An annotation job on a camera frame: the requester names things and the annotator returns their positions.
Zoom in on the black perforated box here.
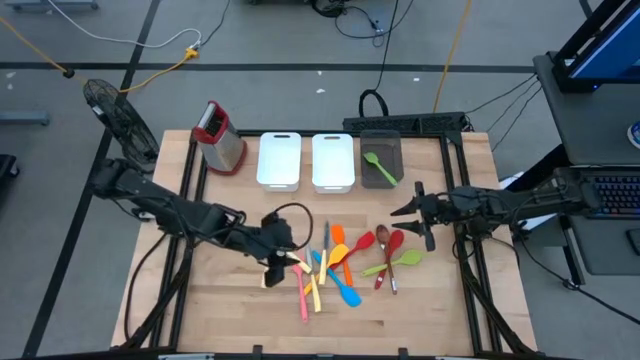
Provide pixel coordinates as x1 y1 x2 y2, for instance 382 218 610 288
342 111 474 134

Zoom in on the black backlit keyboard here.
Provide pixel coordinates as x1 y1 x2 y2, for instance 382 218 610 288
592 173 640 220

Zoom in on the white plastic bin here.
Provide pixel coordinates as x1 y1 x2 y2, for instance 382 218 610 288
256 131 303 194
311 133 356 195

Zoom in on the red silicone spatula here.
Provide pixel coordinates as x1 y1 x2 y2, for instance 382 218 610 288
329 230 377 274

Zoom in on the orange silicone spatula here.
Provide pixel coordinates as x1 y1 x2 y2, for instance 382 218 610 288
329 223 354 288

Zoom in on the white cable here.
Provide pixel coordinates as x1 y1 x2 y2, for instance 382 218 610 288
47 0 203 51

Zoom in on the grey metal floor base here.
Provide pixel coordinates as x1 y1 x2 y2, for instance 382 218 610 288
0 111 52 128
4 0 100 12

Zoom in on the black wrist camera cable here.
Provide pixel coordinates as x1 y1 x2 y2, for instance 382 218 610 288
272 201 315 251

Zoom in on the grey translucent plastic bin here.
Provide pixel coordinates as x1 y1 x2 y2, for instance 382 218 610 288
359 129 405 190

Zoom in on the brown wooden spoon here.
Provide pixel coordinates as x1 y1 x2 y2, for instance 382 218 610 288
374 223 400 296

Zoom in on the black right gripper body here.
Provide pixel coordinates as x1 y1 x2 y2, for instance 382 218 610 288
413 180 451 253

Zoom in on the black looped cable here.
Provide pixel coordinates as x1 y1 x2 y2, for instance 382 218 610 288
357 88 390 119

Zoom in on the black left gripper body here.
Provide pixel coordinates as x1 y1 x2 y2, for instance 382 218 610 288
257 213 297 290

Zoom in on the green silicone spatula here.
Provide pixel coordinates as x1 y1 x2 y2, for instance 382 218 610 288
362 151 400 188

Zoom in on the grey computer cart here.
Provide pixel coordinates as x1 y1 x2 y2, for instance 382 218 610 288
502 49 640 286

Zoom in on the black floor cable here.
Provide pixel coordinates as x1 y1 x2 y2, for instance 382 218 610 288
517 238 639 322

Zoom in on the blue silicone spatula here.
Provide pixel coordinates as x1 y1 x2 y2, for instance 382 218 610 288
310 249 363 308

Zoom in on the black floor fan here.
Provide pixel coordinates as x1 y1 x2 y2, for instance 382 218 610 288
82 78 160 174

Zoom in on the black computer monitor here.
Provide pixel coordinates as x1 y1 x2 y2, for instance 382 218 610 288
552 0 640 95

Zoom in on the yellow hanging cable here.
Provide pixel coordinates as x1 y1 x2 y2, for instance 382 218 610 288
432 0 474 114

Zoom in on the yellow extension cable with plug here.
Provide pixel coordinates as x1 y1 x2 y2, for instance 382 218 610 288
0 14 200 96

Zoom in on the red silicone spoon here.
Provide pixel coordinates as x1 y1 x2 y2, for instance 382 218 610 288
374 229 406 292

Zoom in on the red handled metal box grater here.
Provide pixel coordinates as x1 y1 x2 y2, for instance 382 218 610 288
191 99 248 177

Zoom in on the black computer mouse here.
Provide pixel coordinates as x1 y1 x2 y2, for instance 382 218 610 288
624 227 640 257

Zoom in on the black cable tangle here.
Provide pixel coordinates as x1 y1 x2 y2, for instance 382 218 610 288
309 0 416 49

